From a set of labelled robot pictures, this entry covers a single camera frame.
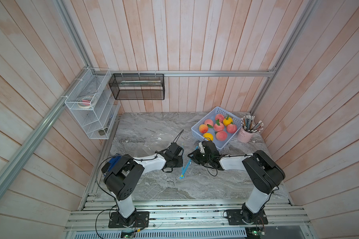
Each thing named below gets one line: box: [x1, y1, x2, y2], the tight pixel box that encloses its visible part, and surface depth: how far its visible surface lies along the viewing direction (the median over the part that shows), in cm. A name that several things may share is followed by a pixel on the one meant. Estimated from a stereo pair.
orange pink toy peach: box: [198, 123, 208, 134], surface depth 109 cm
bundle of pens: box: [240, 114, 264, 133], surface depth 100 cm
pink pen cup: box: [238, 127, 255, 143], surface depth 101 cm
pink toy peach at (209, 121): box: [204, 119, 214, 127], surface depth 110 cm
